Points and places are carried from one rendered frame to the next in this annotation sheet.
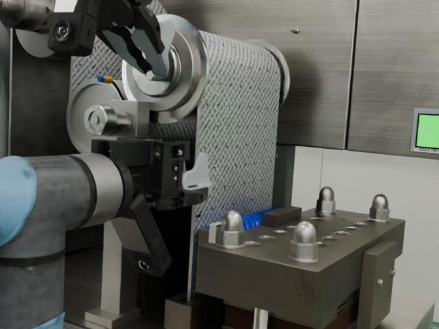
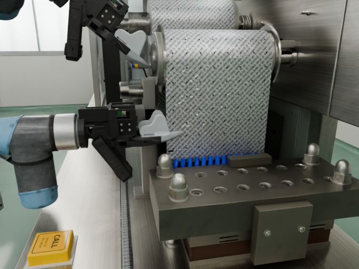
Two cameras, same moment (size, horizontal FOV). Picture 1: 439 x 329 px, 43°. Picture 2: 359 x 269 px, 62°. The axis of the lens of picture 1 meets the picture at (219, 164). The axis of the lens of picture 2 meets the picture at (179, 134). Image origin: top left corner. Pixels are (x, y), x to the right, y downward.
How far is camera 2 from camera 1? 0.56 m
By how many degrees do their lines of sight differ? 48
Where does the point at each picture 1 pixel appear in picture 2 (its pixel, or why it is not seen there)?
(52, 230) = (26, 152)
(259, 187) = (246, 136)
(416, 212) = not seen: outside the picture
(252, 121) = (232, 91)
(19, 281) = (17, 171)
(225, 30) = (275, 16)
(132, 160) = (92, 119)
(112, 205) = (68, 142)
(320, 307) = (169, 233)
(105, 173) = (62, 126)
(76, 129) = not seen: hidden behind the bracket
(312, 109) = (312, 79)
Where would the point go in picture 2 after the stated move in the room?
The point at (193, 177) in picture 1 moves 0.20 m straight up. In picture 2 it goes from (150, 129) to (147, 27)
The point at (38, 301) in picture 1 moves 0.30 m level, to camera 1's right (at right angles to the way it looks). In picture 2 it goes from (25, 181) to (99, 260)
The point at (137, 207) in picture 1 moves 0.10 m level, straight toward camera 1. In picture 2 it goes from (95, 144) to (48, 159)
